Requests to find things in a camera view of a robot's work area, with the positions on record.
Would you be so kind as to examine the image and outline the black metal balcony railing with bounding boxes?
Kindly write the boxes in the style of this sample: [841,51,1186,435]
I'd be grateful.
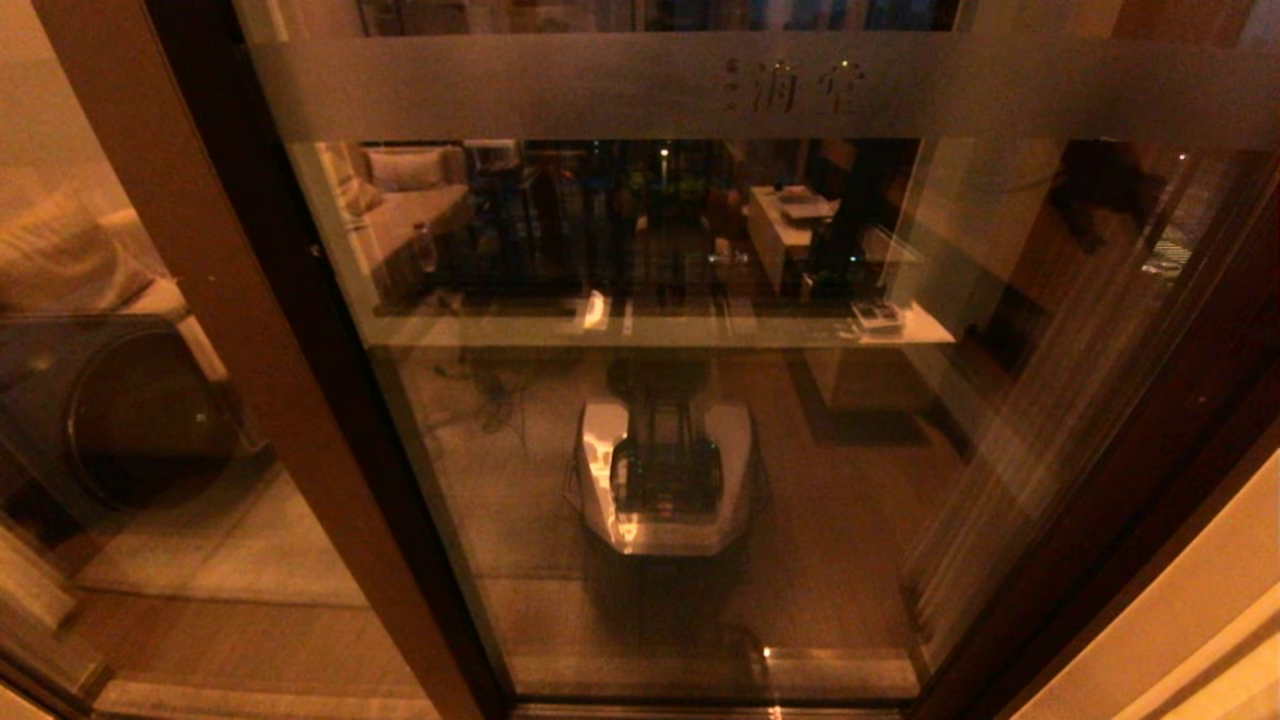
[450,140,921,311]

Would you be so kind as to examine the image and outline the front-load washing machine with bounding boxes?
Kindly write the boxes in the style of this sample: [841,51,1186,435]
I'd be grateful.
[0,310,261,521]

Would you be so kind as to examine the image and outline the dark brown door jamb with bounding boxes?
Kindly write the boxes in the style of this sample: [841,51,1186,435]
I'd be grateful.
[990,400,1280,720]

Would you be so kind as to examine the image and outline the fixed glass door brown frame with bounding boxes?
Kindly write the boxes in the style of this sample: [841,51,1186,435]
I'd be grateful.
[0,0,491,720]

